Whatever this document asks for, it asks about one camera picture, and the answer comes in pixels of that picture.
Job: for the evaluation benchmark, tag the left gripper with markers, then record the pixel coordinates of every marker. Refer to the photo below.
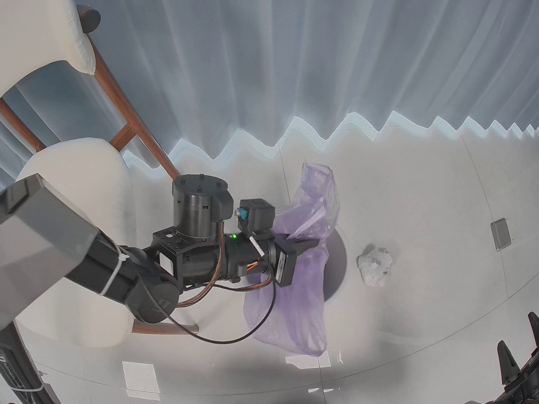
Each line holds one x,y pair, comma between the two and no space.
248,259

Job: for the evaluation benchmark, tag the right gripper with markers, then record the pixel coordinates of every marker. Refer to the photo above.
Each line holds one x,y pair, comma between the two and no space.
526,387

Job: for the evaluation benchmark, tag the purple plastic bag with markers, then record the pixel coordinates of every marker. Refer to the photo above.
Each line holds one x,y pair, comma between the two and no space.
294,318

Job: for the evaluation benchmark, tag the white wrapper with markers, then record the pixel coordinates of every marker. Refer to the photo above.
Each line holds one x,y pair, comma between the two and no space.
374,267

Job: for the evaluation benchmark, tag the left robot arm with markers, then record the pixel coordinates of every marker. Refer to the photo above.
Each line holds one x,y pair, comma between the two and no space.
42,225

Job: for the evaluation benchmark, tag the white trash bin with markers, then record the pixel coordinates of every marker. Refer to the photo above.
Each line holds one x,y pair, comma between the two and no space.
337,267

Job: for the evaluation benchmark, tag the white cushioned wooden chair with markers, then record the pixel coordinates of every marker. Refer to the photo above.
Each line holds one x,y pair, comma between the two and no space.
75,183

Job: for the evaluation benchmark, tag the pale blue curtain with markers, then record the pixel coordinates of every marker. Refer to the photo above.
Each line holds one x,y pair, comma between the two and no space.
294,57

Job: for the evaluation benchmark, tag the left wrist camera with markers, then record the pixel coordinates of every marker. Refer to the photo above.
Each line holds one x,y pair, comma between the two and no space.
252,215

